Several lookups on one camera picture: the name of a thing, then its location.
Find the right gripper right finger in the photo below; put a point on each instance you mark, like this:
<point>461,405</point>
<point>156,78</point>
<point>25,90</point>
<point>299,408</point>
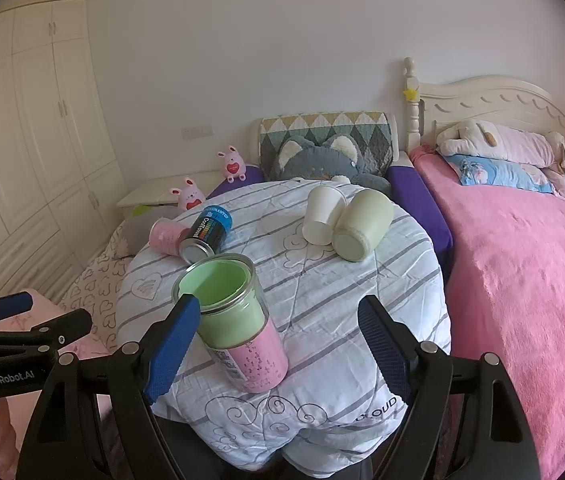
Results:
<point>420,373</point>

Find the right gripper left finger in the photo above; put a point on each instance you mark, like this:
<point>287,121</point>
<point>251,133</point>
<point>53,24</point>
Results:
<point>138,374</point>

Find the green pink glass jar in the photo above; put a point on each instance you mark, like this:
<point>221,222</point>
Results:
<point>235,324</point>

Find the small pink paper cup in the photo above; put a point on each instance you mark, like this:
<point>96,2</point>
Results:
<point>166,235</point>

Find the pale green ceramic cup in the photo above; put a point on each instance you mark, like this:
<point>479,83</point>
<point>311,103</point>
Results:
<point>362,225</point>

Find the white paper cup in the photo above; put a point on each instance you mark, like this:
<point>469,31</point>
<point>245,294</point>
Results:
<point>325,204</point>

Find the left hand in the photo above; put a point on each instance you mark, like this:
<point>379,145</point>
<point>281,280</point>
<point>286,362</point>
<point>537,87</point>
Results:
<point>8,448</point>

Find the heart pattern bed sheet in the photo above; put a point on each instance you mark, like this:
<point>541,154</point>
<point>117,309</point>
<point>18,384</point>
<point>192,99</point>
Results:
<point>96,290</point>

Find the striped white quilt cover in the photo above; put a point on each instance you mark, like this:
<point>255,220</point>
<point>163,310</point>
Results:
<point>333,409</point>

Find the grey dotted pillow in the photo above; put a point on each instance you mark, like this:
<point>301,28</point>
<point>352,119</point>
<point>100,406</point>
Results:
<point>135,230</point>

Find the cream wardrobe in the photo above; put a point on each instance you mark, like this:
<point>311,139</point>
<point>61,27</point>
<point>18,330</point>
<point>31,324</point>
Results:
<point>60,182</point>

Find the pink fleece blanket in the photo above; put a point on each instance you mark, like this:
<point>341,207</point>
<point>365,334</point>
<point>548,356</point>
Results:
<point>506,291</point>

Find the blue black metal can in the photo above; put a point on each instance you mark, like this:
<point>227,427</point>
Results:
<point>206,235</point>

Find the pink rabbit plush front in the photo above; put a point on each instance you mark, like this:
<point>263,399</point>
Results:
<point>189,196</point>

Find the pink rabbit plush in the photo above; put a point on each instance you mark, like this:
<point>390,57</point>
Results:
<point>189,196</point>
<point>234,166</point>

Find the blue cartoon pillow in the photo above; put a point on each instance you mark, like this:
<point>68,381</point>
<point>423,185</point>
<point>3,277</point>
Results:
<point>473,170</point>

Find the pink rabbit plush back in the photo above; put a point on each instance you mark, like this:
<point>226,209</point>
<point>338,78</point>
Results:
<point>234,166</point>

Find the grey cat plush pillow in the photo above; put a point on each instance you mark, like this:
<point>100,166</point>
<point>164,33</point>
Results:
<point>338,159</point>

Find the white dog plush toy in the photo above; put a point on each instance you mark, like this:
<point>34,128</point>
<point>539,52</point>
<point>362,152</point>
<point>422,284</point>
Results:
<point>485,139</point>

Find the diamond pattern quilted cushion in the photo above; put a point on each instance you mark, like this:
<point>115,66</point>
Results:
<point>374,132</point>

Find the cream wooden headboard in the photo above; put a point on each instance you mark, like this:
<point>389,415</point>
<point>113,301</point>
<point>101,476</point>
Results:
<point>431,108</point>

